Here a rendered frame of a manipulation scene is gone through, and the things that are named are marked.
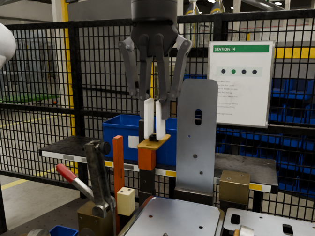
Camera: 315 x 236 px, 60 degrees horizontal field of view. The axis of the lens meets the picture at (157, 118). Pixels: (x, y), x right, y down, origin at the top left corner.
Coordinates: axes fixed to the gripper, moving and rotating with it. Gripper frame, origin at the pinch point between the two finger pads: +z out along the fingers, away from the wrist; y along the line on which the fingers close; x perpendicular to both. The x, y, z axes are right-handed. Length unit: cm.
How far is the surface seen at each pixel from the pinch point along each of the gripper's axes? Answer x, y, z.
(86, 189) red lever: 3.8, -18.6, 19.4
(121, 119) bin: 55, -36, 16
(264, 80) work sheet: 59, 19, -2
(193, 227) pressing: 12.1, 5.1, 29.4
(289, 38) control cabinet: 636, 72, -39
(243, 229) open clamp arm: -2.1, 16.7, 17.3
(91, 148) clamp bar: 2.5, -15.7, 8.6
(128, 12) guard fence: 188, -97, -46
